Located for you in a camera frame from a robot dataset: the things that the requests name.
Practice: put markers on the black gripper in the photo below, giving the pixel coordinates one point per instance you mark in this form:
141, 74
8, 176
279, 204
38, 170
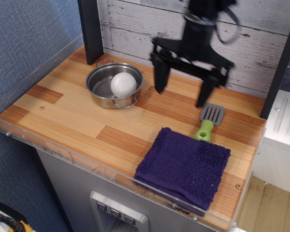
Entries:
192, 54

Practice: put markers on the purple cloth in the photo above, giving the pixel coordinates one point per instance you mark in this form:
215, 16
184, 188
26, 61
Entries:
185, 168

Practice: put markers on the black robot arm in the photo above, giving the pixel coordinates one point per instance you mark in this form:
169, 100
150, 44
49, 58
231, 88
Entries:
202, 11

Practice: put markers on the white ball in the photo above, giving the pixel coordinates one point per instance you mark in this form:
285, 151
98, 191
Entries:
123, 84

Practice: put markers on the small steel pot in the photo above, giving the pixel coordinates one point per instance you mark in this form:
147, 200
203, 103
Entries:
98, 83

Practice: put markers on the white ridged side counter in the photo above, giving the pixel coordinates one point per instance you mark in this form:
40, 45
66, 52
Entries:
278, 123

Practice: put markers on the grey toy fridge cabinet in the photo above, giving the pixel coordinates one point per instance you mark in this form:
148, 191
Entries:
73, 185

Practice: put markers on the silver dispenser button panel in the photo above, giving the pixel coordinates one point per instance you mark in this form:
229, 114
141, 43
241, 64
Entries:
113, 216

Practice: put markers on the yellow tape object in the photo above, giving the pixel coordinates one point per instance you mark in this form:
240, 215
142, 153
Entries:
21, 226

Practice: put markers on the grey spatula green handle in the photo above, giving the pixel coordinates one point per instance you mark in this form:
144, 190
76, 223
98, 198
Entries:
211, 116

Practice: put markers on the dark right upright post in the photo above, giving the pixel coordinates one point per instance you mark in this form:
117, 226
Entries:
276, 81

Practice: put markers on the dark upright post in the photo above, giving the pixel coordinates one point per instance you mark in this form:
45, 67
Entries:
90, 23
276, 81

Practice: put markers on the dark left upright post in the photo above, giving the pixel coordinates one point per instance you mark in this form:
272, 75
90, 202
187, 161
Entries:
90, 23

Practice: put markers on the clear acrylic guard rail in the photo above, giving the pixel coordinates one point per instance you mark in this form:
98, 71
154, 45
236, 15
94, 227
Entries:
58, 116

